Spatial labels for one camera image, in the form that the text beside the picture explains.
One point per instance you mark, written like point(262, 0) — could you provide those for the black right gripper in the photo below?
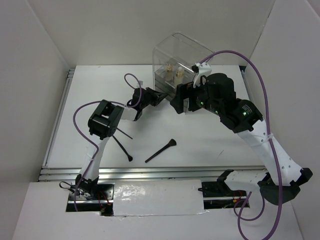
point(192, 105)

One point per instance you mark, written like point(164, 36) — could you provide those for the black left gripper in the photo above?
point(155, 95)

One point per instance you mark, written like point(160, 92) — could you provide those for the cream foundation bottle gold collar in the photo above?
point(179, 76)

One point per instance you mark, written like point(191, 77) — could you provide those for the small gold cap bottle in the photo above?
point(169, 72)

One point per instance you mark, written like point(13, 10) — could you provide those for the clear acrylic makeup organizer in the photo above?
point(181, 51)

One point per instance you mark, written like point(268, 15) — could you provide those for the black thin makeup brush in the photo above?
point(121, 131)

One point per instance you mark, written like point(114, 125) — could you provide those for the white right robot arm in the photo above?
point(281, 180)

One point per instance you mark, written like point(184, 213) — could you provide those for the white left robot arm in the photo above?
point(102, 125)

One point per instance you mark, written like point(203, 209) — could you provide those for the black fan makeup brush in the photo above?
point(171, 143)

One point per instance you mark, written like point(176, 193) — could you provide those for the black small makeup brush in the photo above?
point(130, 158)

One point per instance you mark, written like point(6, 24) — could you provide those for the aluminium frame rail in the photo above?
point(144, 173)

